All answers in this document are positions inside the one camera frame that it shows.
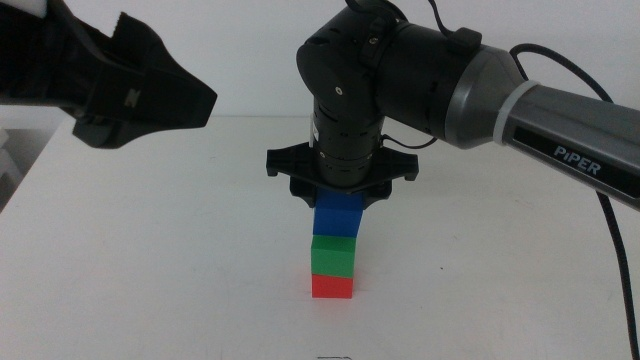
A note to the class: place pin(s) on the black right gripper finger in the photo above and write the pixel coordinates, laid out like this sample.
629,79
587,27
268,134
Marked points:
302,194
377,196

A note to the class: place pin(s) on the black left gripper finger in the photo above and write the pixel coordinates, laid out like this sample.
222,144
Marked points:
170,100
135,47

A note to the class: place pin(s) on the blue cube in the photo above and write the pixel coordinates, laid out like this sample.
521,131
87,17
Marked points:
337,220

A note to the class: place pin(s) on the green cube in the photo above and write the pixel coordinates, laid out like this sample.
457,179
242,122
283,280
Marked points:
332,257

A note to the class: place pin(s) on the red cube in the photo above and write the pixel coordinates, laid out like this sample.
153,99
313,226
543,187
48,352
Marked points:
331,287

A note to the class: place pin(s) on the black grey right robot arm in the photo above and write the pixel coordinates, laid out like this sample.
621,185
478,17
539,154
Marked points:
425,85

